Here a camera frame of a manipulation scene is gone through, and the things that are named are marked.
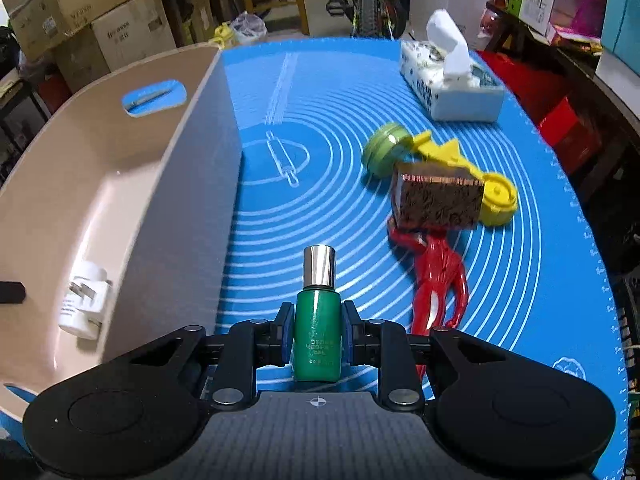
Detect clear plastic bag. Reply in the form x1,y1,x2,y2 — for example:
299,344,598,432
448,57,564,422
232,11,267,43

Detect large closed cardboard box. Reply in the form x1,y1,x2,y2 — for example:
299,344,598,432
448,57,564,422
55,0,177,93

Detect small brown cardboard box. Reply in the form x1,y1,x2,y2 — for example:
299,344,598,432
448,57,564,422
175,0,216,46

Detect blue silicone baking mat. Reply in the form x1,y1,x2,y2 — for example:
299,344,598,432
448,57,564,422
0,37,630,480

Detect blue plastic storage bin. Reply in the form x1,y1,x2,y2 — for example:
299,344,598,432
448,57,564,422
600,0,640,61

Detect dark wooden table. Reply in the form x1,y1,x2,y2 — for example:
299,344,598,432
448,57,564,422
487,2,640,201

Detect red figure toy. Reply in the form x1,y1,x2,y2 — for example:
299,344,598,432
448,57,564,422
387,225,469,378

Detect pink plastic basket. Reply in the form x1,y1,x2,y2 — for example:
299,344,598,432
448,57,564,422
0,42,244,396

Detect black and yellow bicycle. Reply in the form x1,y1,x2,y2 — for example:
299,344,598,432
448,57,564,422
327,0,408,41

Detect green bottle with silver cap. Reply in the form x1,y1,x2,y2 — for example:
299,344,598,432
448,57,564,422
292,244,343,382

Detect black metal cart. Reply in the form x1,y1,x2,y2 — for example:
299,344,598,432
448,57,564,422
0,80,51,181

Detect green round tin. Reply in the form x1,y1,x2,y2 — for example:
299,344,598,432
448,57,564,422
361,124,410,177

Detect white plug adapter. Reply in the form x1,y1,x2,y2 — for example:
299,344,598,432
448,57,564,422
58,261,111,339

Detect yellow plastic toy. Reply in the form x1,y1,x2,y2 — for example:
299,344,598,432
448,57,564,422
410,131,519,226

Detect red paper bags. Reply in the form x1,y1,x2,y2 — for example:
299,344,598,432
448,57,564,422
480,50,601,176

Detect white tissue box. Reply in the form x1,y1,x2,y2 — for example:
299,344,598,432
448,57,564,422
399,8,506,123

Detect patterned rectangular box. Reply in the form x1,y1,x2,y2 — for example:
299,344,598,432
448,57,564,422
390,162,486,231

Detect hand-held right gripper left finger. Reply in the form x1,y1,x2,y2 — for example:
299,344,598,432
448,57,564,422
107,301,297,407

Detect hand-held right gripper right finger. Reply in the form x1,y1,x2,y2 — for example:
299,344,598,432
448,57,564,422
341,301,521,407

